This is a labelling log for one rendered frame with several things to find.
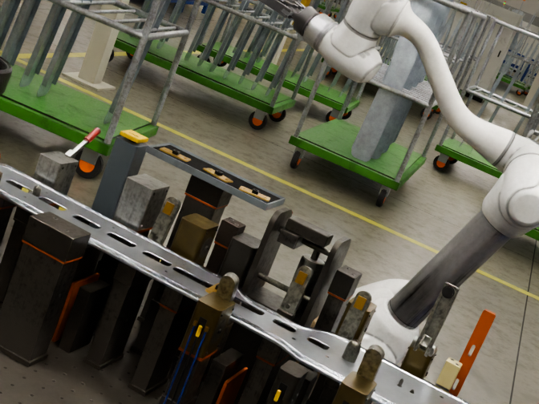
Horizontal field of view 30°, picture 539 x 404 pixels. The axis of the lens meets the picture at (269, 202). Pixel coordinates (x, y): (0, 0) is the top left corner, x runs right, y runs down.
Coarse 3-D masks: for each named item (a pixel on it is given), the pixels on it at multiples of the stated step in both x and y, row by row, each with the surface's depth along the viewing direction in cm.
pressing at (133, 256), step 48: (0, 192) 240; (48, 192) 252; (96, 240) 234; (144, 240) 246; (192, 288) 229; (240, 288) 239; (288, 336) 223; (336, 336) 234; (384, 384) 218; (432, 384) 228
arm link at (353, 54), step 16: (336, 32) 255; (352, 32) 251; (320, 48) 258; (336, 48) 255; (352, 48) 253; (368, 48) 254; (336, 64) 256; (352, 64) 254; (368, 64) 253; (368, 80) 257
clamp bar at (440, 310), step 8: (448, 288) 227; (456, 288) 229; (440, 296) 230; (448, 296) 227; (456, 296) 231; (440, 304) 231; (448, 304) 229; (432, 312) 230; (440, 312) 231; (448, 312) 230; (432, 320) 231; (440, 320) 230; (424, 328) 231; (432, 328) 231; (440, 328) 230; (432, 336) 231; (416, 344) 231; (432, 344) 230
